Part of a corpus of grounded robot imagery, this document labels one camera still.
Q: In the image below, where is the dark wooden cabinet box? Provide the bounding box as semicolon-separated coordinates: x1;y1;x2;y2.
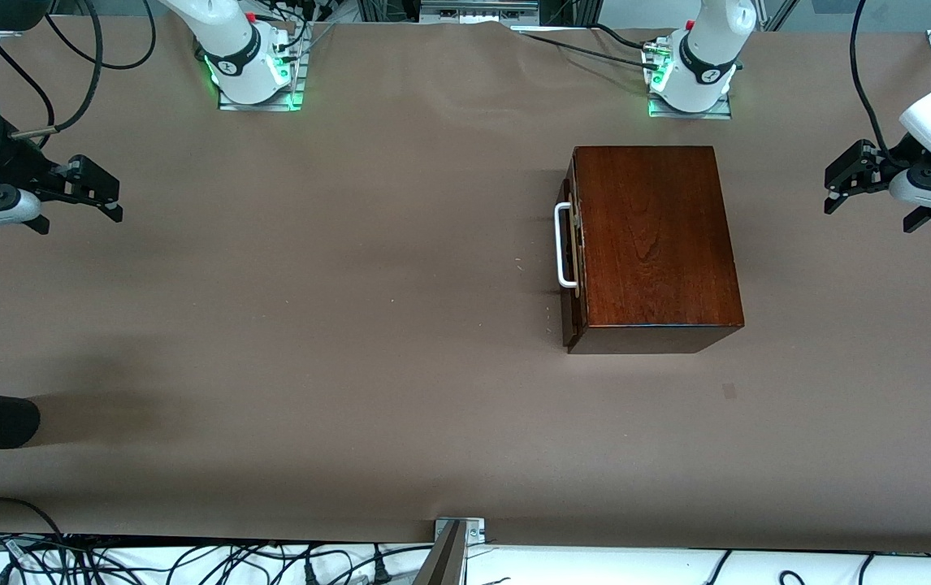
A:
561;146;745;355

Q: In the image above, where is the small metal table bracket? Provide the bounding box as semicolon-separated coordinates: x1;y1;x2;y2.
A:
433;518;485;544

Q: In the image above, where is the black hanging cable loop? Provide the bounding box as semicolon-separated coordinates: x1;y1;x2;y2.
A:
45;0;157;70

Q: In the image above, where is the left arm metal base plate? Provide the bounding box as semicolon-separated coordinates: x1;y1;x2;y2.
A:
647;37;733;120

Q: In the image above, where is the long black base cable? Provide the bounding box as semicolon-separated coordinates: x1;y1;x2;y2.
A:
510;27;669;71

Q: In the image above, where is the black looped cable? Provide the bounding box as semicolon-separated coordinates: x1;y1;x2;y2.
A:
0;496;68;561

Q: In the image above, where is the grey metal post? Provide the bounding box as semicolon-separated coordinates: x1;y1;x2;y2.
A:
411;520;468;585

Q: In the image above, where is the wooden drawer with white handle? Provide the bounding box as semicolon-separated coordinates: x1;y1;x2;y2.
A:
555;158;590;350

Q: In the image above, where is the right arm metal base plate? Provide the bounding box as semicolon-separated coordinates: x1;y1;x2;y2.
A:
218;32;305;112

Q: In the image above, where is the short black base cable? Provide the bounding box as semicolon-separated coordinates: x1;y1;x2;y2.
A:
586;22;649;50

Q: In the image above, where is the brown paper table cover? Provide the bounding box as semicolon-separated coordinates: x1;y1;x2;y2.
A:
0;15;931;557

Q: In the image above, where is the grey metal device box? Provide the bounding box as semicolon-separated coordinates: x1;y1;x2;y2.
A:
419;0;540;24

